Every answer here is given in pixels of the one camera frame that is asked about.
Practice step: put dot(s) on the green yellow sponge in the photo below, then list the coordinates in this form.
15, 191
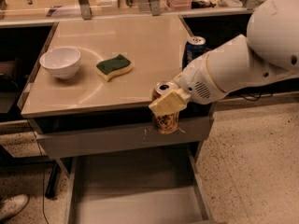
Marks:
114, 67

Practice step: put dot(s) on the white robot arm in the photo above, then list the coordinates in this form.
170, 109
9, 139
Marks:
267, 53

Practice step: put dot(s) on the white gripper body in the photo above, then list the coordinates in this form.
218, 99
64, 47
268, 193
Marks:
198, 78

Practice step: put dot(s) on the blue Pepsi can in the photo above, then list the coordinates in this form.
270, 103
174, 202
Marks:
194, 47

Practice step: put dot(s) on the grey drawer cabinet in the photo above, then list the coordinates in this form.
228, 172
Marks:
154, 46

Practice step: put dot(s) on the white bowl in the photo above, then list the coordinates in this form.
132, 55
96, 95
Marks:
61, 62

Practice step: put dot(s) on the orange soda can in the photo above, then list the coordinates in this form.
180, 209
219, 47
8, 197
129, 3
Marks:
168, 123

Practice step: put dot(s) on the grey top drawer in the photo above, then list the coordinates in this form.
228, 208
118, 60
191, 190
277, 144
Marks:
125, 137

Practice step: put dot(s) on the white shoe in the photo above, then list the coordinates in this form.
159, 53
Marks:
11, 207

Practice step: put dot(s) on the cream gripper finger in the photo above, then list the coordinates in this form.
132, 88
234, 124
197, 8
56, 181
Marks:
172, 102

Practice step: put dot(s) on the open grey middle drawer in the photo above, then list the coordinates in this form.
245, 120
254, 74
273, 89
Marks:
157, 185

